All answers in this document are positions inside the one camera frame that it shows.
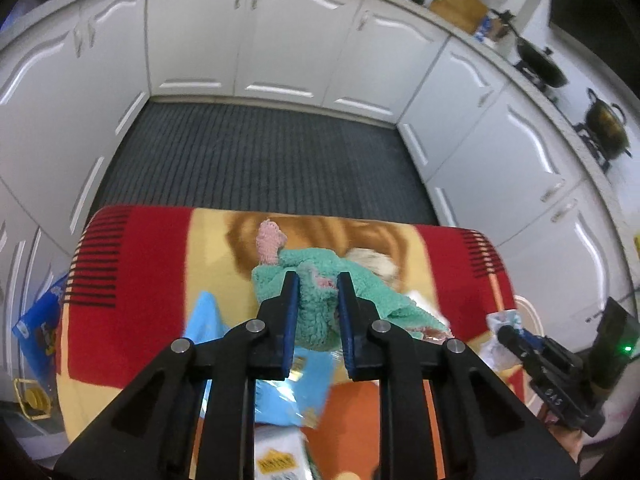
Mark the black range hood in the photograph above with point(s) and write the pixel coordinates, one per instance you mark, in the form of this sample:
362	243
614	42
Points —
580	5

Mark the dark blue snack bag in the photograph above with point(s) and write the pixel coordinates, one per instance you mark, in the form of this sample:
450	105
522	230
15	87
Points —
40	330

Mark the white fluffy cloth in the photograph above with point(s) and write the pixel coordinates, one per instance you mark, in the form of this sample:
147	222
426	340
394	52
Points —
372	262

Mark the dark stockpot with lid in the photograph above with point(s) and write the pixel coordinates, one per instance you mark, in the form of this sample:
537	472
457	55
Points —
606	122

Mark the white orange snack packet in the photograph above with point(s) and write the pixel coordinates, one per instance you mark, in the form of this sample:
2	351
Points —
277	455

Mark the blue white milk carton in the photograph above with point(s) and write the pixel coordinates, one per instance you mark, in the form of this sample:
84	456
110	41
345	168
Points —
482	27

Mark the pink cloth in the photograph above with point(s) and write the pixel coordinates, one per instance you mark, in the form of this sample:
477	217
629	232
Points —
270	242

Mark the wooden cutting board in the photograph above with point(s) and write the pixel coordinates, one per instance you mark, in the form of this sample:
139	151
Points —
457	5

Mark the black wok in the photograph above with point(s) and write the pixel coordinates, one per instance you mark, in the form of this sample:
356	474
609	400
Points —
542	65

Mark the light blue snack packet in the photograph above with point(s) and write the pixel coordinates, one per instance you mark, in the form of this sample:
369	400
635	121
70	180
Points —
285	400

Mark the green towel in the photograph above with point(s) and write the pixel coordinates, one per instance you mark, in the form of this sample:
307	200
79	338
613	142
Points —
317	305

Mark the red yellow printed blanket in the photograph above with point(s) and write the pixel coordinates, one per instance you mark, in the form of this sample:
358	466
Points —
140	285

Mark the white base cabinets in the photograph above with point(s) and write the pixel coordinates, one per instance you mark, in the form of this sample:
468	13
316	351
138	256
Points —
295	30

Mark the yellow tape roll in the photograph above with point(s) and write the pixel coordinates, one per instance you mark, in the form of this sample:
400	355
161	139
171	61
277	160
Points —
32	397

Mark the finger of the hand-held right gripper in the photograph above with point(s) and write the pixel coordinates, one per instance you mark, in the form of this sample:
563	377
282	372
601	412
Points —
515	342

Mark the black gas stove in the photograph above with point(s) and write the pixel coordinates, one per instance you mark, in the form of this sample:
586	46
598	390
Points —
597	152

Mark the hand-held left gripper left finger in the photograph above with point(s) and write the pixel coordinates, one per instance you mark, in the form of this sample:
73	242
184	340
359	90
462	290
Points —
290	320

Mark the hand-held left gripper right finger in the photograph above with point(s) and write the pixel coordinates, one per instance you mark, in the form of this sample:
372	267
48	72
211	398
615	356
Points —
345	325

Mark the yellow oil bottle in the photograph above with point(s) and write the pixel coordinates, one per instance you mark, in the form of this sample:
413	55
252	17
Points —
637	244

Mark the white tissue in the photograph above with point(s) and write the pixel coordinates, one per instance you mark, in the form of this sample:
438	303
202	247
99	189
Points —
502	320

